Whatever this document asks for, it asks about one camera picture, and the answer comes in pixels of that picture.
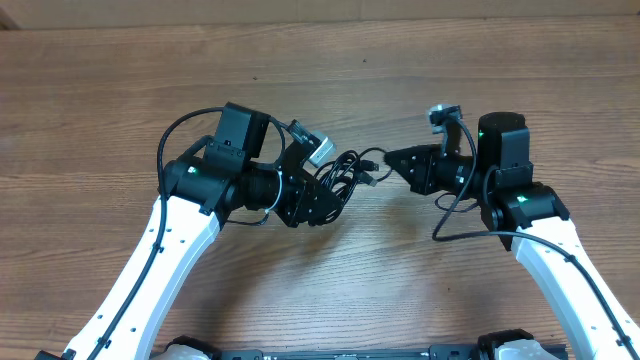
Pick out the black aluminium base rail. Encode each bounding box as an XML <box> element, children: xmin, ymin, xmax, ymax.
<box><xmin>149</xmin><ymin>329</ymin><xmax>569</xmax><ymax>360</ymax></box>

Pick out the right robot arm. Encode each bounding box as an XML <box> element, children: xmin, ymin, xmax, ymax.
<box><xmin>384</xmin><ymin>106</ymin><xmax>639</xmax><ymax>359</ymax></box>

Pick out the thick black USB cable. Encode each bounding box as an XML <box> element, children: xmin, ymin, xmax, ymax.
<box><xmin>313</xmin><ymin>149</ymin><xmax>379</xmax><ymax>224</ymax></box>

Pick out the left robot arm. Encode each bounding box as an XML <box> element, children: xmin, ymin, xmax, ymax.
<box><xmin>61</xmin><ymin>103</ymin><xmax>342</xmax><ymax>359</ymax></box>

